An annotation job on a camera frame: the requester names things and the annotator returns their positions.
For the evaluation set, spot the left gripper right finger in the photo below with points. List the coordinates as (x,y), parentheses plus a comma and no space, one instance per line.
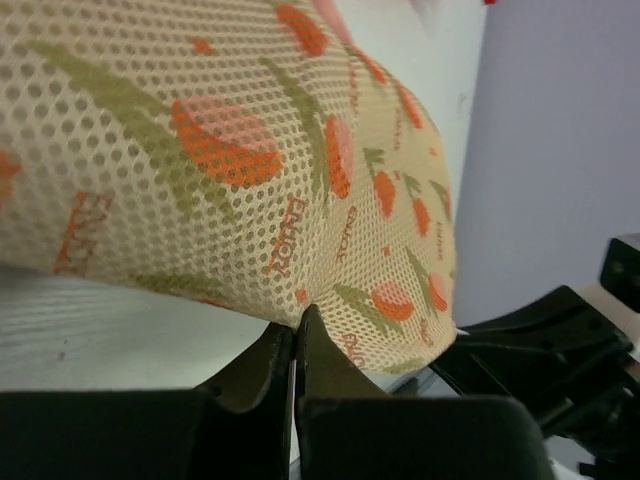
(349,428)

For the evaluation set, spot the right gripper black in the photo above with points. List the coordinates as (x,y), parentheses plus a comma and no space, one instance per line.
(567,363)

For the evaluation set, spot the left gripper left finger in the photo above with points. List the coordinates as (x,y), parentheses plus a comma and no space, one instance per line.
(235,425)

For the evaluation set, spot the floral mesh laundry bag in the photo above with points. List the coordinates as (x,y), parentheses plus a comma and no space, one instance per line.
(235,153)

